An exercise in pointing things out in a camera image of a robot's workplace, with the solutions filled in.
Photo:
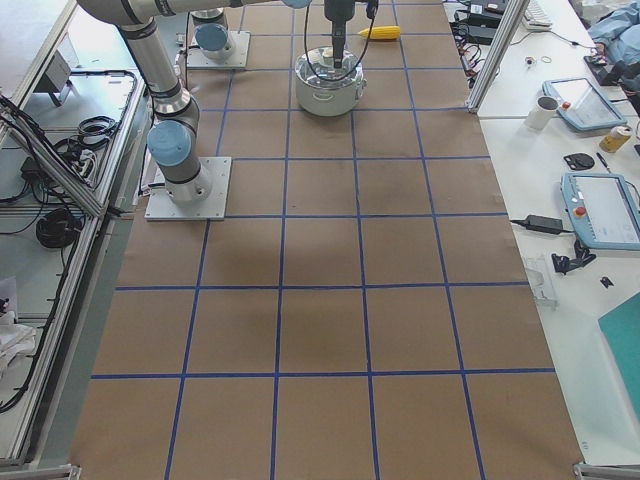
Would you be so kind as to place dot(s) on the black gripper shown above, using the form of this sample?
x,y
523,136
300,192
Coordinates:
x,y
335,11

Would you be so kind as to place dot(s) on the yellow corn cob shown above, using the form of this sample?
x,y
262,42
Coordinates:
x,y
381,33

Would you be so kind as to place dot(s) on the glass pot lid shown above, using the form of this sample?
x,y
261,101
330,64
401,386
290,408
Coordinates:
x,y
315,68

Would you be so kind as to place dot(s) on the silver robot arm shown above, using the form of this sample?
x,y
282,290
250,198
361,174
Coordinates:
x,y
172,141
211,33

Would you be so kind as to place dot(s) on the pale green electric pot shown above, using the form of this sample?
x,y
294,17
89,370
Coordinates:
x,y
323,90

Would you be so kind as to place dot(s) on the white mug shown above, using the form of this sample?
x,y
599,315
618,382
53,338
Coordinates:
x,y
542,112

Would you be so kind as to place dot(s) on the blue teach pendant far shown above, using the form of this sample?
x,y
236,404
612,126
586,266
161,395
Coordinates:
x,y
589,108

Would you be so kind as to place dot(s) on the blue teach pendant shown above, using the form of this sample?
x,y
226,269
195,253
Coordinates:
x,y
602,210
589,108

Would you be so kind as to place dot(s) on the black power adapter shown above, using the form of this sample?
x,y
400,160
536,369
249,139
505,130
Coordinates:
x,y
542,224

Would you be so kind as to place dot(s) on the blue teach pendant near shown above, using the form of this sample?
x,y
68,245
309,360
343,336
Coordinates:
x,y
602,210

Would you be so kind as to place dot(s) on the teal cutting mat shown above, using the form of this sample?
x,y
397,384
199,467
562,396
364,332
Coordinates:
x,y
620,327

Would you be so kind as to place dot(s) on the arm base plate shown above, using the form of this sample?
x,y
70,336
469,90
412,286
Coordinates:
x,y
205,197
237,61

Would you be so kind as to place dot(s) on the aluminium frame post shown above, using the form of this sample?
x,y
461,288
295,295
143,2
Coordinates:
x,y
511,19

